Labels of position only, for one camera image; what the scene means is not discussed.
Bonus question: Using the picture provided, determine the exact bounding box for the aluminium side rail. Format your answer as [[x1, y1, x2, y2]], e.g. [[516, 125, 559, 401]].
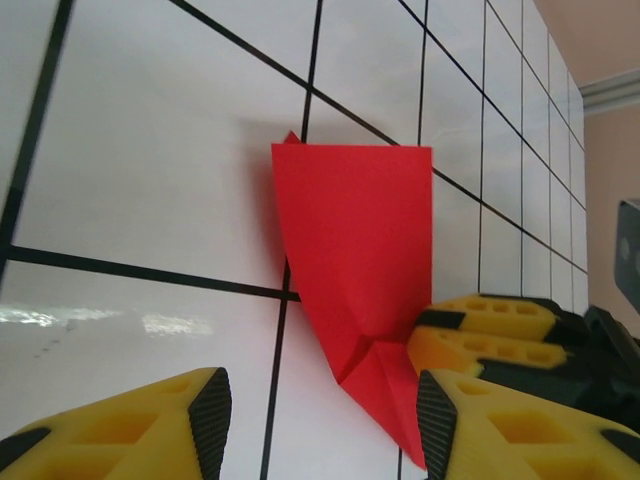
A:
[[578, 69, 640, 117]]

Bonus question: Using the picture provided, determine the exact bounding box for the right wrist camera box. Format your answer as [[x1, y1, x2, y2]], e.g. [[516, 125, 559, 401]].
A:
[[614, 197, 640, 292]]

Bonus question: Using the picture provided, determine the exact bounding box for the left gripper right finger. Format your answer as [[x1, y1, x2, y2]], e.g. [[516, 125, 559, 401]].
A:
[[414, 369, 640, 480]]

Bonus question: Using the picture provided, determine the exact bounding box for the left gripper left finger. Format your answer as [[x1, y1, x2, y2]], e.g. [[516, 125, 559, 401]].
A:
[[0, 367, 234, 480]]

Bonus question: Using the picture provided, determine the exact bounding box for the red square paper sheet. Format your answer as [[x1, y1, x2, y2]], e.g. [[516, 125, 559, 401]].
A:
[[269, 129, 435, 471]]

